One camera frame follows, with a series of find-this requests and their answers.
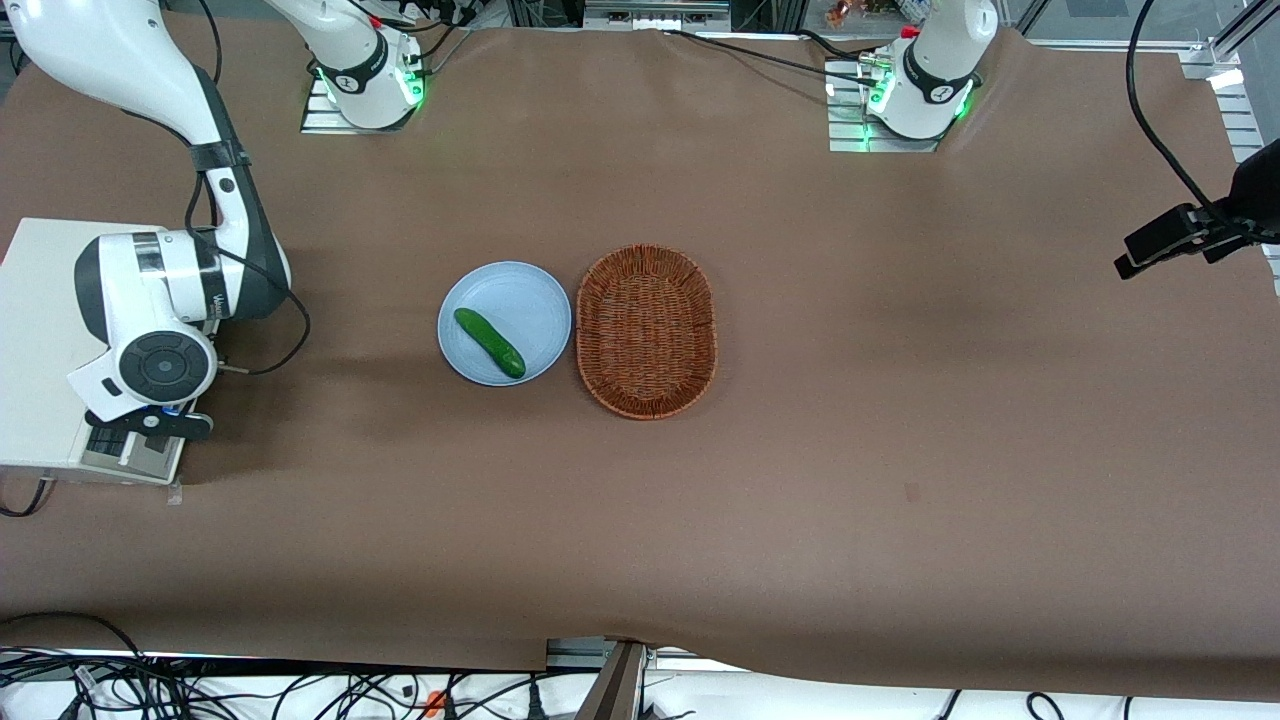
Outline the black looped floor cable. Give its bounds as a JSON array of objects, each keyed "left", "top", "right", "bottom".
[{"left": 0, "top": 611, "right": 153, "bottom": 720}]

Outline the brown oval wicker basket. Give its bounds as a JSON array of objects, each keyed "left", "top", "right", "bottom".
[{"left": 575, "top": 243, "right": 719, "bottom": 422}]

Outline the brown paper table cover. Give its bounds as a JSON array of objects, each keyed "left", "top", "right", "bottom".
[{"left": 0, "top": 15, "right": 1280, "bottom": 701}]

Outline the dark metal camera post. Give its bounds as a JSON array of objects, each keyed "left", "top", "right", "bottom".
[{"left": 578, "top": 640, "right": 649, "bottom": 720}]

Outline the oven door with metal handle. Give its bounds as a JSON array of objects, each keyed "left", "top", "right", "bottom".
[{"left": 80, "top": 424, "right": 188, "bottom": 486}]

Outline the white toaster oven body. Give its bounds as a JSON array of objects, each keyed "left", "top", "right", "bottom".
[{"left": 0, "top": 217, "right": 193, "bottom": 487}]

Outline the black cable across table edge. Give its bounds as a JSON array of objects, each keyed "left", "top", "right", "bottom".
[{"left": 660, "top": 28, "right": 883, "bottom": 89}]

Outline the black oven power cord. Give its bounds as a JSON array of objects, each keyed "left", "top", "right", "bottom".
[{"left": 0, "top": 476, "right": 55, "bottom": 519}]

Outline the grey device box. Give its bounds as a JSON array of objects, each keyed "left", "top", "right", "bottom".
[{"left": 583, "top": 0, "right": 732, "bottom": 32}]

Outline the green cucumber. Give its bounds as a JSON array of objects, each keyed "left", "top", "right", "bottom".
[{"left": 453, "top": 307, "right": 528, "bottom": 380}]

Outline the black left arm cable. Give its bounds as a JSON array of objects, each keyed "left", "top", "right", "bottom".
[{"left": 1126, "top": 0, "right": 1223, "bottom": 213}]

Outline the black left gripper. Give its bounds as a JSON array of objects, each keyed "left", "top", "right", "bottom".
[{"left": 1114, "top": 138, "right": 1280, "bottom": 282}]

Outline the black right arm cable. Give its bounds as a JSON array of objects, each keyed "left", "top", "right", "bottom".
[{"left": 184, "top": 0, "right": 313, "bottom": 378}]

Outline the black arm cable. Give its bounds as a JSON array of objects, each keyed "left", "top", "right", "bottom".
[
  {"left": 184, "top": 0, "right": 313, "bottom": 378},
  {"left": 1126, "top": 0, "right": 1223, "bottom": 213}
]

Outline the light blue round plate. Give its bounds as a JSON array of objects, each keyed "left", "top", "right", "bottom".
[{"left": 437, "top": 261, "right": 573, "bottom": 388}]

